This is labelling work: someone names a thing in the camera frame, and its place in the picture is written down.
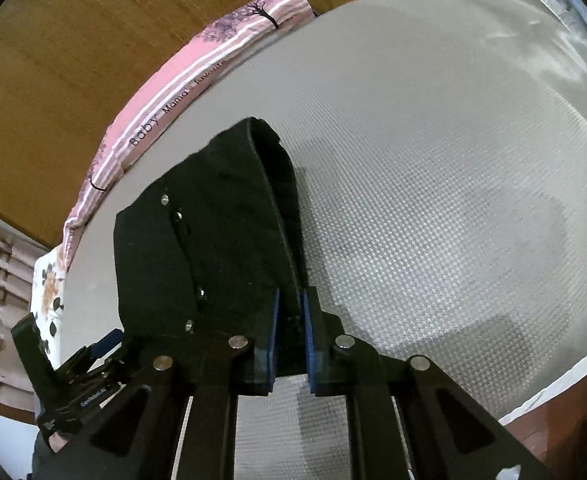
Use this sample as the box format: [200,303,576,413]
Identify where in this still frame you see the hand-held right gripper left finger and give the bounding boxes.
[34,287,282,480]

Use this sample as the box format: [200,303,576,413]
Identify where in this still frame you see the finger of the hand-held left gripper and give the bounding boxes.
[54,329,142,378]

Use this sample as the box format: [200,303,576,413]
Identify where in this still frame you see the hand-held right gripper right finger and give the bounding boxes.
[301,285,544,480]

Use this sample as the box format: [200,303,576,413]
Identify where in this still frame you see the black pants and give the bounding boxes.
[114,116,319,378]

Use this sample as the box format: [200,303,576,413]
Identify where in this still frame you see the person's left forearm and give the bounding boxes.
[26,430,82,480]

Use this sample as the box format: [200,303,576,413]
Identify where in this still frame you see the white floral pillow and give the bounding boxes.
[28,242,72,376]

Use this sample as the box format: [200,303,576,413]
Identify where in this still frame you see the white textured bed sheet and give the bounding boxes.
[61,0,587,480]

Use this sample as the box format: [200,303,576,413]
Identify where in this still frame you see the pink striped printed blanket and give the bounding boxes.
[62,0,319,246]

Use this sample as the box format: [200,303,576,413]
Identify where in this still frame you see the wooden headboard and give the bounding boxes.
[0,0,414,251]

